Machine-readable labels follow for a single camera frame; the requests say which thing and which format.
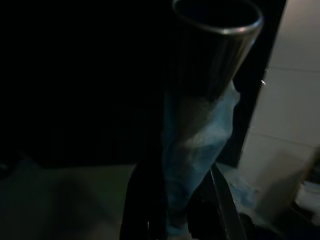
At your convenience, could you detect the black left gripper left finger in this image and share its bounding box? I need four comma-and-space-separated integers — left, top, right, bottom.
119, 162, 169, 240

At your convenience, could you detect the crumpled blue plastic bag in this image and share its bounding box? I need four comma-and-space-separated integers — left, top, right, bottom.
230, 177, 261, 209

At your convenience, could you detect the silver metal broom handle tube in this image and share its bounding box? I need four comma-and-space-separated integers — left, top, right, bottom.
163, 0, 265, 240

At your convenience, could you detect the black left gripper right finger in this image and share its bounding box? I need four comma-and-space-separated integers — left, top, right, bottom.
209, 166, 249, 240

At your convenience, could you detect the blue plastic handle wrap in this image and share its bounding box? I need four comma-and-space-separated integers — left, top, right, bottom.
161, 81, 242, 238

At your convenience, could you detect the white plastic bucket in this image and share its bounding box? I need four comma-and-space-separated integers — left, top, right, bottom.
295, 179, 320, 223

